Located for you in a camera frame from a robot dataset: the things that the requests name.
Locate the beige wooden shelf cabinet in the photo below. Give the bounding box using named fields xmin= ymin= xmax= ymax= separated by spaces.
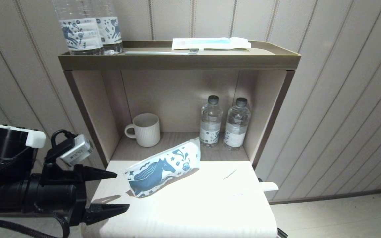
xmin=63 ymin=69 xmax=295 ymax=169

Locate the white blue toothpaste packet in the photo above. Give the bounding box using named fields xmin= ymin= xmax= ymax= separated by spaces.
xmin=172 ymin=37 xmax=252 ymax=51

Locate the black left camera cable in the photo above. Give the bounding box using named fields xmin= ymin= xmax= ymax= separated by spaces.
xmin=51 ymin=130 xmax=78 ymax=156

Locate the white ribbed ceramic mug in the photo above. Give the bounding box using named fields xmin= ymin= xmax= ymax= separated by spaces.
xmin=125 ymin=113 xmax=161 ymax=148

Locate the small clear water bottle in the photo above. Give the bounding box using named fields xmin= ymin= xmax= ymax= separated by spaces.
xmin=224 ymin=97 xmax=252 ymax=151
xmin=199 ymin=95 xmax=223 ymax=148

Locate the large clear water bottle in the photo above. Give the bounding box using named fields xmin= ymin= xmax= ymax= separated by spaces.
xmin=93 ymin=0 xmax=124 ymax=55
xmin=52 ymin=0 xmax=104 ymax=55

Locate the pale blue toothbrush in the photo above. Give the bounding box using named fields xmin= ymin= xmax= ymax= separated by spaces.
xmin=125 ymin=48 xmax=200 ymax=55

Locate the white blue horse pouch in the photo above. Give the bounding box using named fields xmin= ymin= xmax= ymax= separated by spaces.
xmin=125 ymin=137 xmax=201 ymax=199

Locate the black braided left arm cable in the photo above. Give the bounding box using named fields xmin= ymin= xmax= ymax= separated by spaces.
xmin=0 ymin=212 xmax=70 ymax=238

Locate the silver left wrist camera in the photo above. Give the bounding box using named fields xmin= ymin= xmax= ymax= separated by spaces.
xmin=59 ymin=134 xmax=94 ymax=167

